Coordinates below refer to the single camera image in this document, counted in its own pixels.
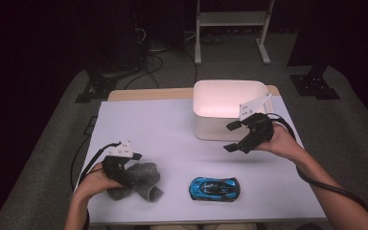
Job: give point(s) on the person's left hand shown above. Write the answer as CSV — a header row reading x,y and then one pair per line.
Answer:
x,y
92,183

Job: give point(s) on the blue toy car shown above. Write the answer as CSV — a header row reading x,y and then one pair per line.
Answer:
x,y
214,189

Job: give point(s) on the black stand base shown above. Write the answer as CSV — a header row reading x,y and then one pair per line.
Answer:
x,y
99,87
322,92

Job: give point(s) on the white metal stand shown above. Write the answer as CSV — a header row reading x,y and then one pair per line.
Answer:
x,y
230,18

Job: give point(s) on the white table mat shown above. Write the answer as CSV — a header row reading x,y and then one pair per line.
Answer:
x,y
172,127

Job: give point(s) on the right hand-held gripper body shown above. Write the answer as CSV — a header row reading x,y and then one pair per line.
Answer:
x,y
260,131

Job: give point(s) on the person's right hand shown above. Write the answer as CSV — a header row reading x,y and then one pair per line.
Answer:
x,y
282,142

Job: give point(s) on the white plastic bin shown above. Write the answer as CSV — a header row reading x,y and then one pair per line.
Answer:
x,y
217,96

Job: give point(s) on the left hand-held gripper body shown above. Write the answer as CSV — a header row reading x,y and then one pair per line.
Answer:
x,y
111,167

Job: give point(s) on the grey fuzzy sock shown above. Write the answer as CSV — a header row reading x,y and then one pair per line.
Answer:
x,y
143,179

